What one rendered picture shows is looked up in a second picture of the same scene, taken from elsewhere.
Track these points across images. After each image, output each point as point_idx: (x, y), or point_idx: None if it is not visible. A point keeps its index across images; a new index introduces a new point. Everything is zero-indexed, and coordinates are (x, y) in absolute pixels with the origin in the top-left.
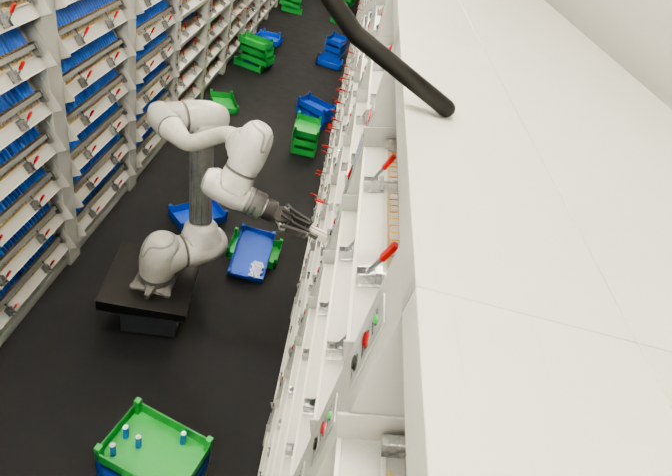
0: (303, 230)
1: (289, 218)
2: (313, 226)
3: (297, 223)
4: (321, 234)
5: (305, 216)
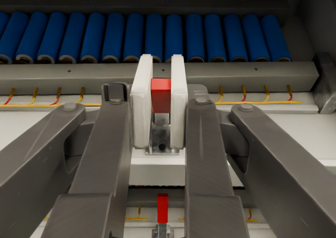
0: (243, 121)
1: (217, 226)
2: (142, 86)
3: (195, 159)
4: (182, 67)
5: (39, 125)
